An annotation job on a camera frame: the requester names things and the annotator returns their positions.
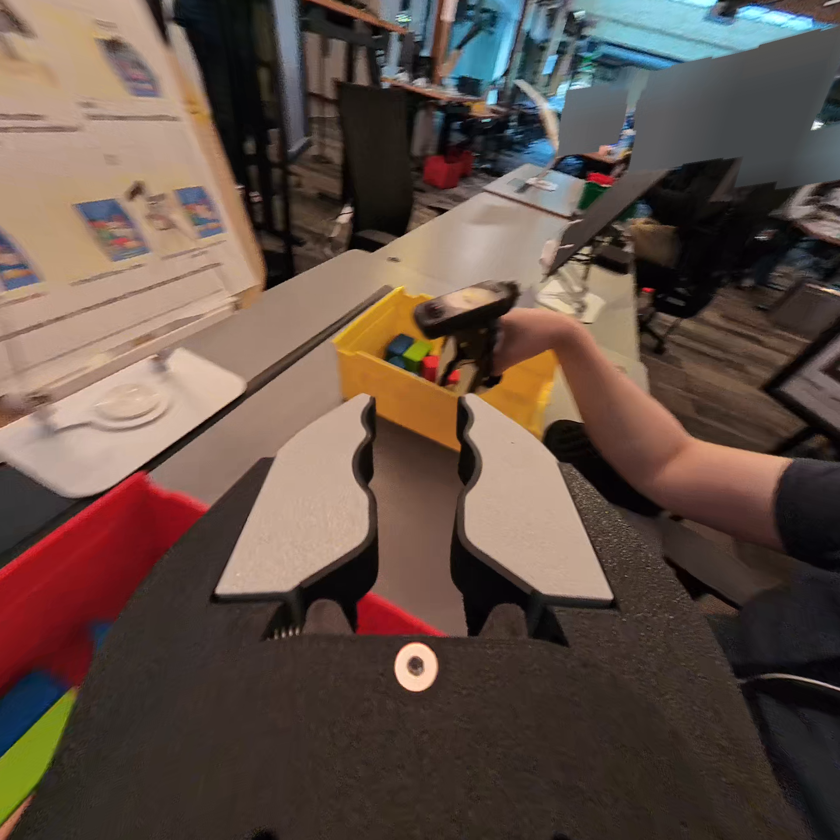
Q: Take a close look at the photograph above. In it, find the black framed sign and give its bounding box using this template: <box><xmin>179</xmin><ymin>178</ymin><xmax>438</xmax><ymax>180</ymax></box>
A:
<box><xmin>764</xmin><ymin>328</ymin><xmax>840</xmax><ymax>427</ymax></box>

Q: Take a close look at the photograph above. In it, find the red storage tote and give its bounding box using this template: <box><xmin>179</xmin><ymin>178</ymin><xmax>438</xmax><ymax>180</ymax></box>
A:
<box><xmin>422</xmin><ymin>150</ymin><xmax>475</xmax><ymax>190</ymax></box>

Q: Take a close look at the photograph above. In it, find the red plastic bin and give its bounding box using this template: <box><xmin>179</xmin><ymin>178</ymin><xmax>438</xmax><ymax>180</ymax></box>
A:
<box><xmin>0</xmin><ymin>471</ymin><xmax>447</xmax><ymax>821</ymax></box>

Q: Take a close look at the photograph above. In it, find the green plastic bin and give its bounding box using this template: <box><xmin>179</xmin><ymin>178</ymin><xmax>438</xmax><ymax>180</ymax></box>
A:
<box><xmin>577</xmin><ymin>172</ymin><xmax>618</xmax><ymax>211</ymax></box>

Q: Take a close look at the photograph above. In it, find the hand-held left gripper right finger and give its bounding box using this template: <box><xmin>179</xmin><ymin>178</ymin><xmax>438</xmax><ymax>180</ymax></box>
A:
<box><xmin>450</xmin><ymin>394</ymin><xmax>616</xmax><ymax>637</ymax></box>

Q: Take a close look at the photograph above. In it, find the white drawstring cord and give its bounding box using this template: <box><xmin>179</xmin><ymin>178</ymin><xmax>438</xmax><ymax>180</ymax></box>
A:
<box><xmin>738</xmin><ymin>671</ymin><xmax>840</xmax><ymax>694</ymax></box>

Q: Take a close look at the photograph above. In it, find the black office chair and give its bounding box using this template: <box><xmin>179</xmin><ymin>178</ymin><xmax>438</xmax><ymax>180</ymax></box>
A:
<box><xmin>335</xmin><ymin>82</ymin><xmax>417</xmax><ymax>253</ymax></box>
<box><xmin>633</xmin><ymin>157</ymin><xmax>742</xmax><ymax>355</ymax></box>

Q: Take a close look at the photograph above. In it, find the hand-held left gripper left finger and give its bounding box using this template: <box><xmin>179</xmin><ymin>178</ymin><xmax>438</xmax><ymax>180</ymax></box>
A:
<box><xmin>213</xmin><ymin>394</ymin><xmax>382</xmax><ymax>636</ymax></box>

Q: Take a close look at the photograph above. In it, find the wooden framed instruction sign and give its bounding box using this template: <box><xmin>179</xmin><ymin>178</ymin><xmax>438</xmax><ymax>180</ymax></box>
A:
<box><xmin>0</xmin><ymin>0</ymin><xmax>266</xmax><ymax>408</ymax></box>

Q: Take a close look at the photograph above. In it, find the person's right forearm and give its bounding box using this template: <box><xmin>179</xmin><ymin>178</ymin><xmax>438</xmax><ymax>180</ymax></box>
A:
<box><xmin>558</xmin><ymin>322</ymin><xmax>791</xmax><ymax>549</ymax></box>

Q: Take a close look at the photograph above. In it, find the yellow plastic bin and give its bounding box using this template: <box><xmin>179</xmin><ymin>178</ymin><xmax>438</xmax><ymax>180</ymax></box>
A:
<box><xmin>333</xmin><ymin>285</ymin><xmax>559</xmax><ymax>454</ymax></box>

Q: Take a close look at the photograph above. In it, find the person in navy shirt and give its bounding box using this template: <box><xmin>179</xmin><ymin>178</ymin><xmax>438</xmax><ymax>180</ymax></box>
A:
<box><xmin>709</xmin><ymin>459</ymin><xmax>840</xmax><ymax>840</ymax></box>

